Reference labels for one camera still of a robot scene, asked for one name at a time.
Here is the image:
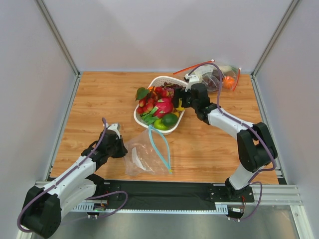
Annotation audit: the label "orange fake orange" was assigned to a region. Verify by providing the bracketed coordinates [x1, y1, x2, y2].
[148, 86, 156, 91]

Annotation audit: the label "blue zip top bag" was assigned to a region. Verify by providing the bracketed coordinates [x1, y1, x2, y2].
[124, 125, 172, 176]

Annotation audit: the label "fake lychee bunch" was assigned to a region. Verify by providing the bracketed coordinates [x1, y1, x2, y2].
[135, 86, 163, 115]

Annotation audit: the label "pink fake grape bunch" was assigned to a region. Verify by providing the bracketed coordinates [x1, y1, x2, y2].
[161, 88, 174, 98]

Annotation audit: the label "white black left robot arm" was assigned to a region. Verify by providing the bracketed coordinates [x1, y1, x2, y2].
[17, 124, 128, 239]

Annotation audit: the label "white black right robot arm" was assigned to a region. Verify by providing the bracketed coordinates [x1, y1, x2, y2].
[172, 83, 278, 200]

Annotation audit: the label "pink fake dragon fruit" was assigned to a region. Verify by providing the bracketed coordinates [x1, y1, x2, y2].
[142, 98, 173, 125]

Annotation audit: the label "green fake apple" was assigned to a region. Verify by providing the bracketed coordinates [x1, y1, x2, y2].
[154, 119, 169, 130]

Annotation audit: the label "red zip top bag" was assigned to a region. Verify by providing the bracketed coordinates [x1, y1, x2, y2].
[173, 59, 241, 92]

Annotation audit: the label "orange in red bag back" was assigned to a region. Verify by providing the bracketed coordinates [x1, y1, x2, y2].
[223, 76, 236, 90]

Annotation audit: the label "dark red grape bunch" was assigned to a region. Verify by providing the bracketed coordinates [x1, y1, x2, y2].
[162, 83, 184, 89]

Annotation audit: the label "white perforated plastic basket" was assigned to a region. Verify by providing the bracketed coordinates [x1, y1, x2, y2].
[134, 76, 187, 135]

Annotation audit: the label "bagged dark grapes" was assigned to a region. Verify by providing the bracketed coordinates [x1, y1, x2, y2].
[202, 69, 221, 92]

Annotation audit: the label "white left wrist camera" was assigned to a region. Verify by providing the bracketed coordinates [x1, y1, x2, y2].
[106, 123, 121, 137]

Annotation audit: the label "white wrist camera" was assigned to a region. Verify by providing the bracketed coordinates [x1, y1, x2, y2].
[106, 123, 121, 137]
[184, 74, 202, 92]

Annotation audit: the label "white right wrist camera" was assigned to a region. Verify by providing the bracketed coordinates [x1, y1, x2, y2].
[184, 74, 202, 92]

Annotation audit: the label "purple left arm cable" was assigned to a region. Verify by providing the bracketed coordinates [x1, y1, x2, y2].
[16, 117, 128, 233]

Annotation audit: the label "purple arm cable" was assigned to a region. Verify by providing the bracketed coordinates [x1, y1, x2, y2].
[188, 62, 277, 222]
[16, 117, 128, 233]

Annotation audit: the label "white slotted cable duct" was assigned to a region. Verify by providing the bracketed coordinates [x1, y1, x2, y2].
[39, 201, 230, 215]

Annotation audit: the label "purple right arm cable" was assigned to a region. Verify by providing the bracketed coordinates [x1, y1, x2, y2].
[188, 62, 277, 222]

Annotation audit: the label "aluminium frame rail right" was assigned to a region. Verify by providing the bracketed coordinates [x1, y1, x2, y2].
[252, 0, 302, 184]

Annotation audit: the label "aluminium frame rail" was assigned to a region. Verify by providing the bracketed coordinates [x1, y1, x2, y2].
[34, 0, 81, 147]
[252, 0, 302, 184]

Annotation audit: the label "aluminium frame rail left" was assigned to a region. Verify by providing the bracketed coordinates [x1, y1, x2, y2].
[34, 0, 81, 147]

